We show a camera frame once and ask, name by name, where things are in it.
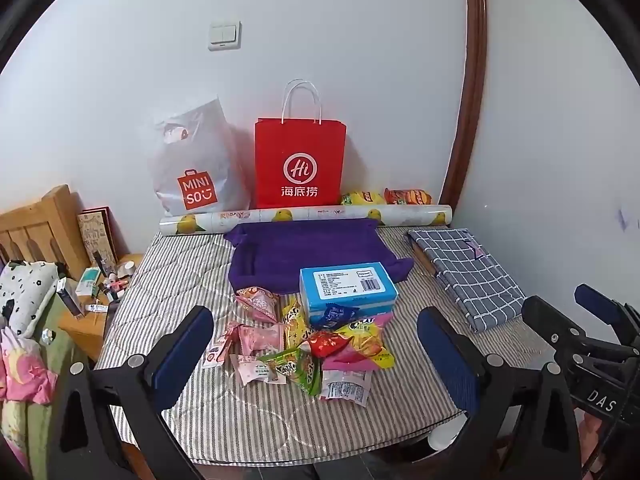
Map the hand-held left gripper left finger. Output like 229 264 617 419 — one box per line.
50 305 216 480

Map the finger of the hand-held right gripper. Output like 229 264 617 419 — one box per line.
521 296 627 367
574 283 640 349

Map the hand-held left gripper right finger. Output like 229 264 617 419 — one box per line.
416 306 583 480

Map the pink white snack packet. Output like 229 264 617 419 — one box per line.
230 354 288 387
320 367 373 406

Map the pink triangular snack packet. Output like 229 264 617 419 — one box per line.
235 286 278 322

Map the red gold snack packet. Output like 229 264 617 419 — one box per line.
306 331 353 361

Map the purple towel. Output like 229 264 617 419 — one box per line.
223 217 415 295

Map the small pink white packet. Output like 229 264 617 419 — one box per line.
204 337 233 368

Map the yellow orange snack packet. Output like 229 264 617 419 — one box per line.
335 322 396 368

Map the striped quilted table cover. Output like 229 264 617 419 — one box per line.
94 225 551 463

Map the grey checkered folded cloth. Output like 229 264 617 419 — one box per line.
404 227 527 333

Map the magenta snack packet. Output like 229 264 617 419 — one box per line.
322 347 376 373

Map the wooden nightstand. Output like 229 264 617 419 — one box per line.
59 254 146 361

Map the green snack packet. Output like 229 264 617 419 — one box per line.
257 347 323 396

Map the blue snack packet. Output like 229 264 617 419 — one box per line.
317 305 362 331

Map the white green cosmetic box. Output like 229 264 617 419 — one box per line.
76 267 101 296

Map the blue tissue box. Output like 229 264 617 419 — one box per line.
299 262 399 328

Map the patterned hardcover book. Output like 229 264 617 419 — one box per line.
76 206 120 266

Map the pink cloth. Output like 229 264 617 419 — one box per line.
0 327 58 406

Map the green blanket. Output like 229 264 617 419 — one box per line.
0 295 101 480

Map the orange red chip bag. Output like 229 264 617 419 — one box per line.
384 187 433 206

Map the white black spotted pillow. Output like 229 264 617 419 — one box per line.
0 260 61 338

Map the yellow chip bag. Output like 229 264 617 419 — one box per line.
341 190 387 207

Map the fruit print paper roll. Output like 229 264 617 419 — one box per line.
159 203 453 236

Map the wooden headboard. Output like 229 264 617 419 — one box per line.
0 184 91 281

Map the white plastic shopping bag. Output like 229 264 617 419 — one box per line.
148 96 251 217

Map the red paper bag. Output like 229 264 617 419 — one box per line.
254 79 347 209

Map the brown wooden door frame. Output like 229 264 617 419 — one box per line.
440 0 488 206

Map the white wall light switch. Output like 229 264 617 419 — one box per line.
208 21 242 52

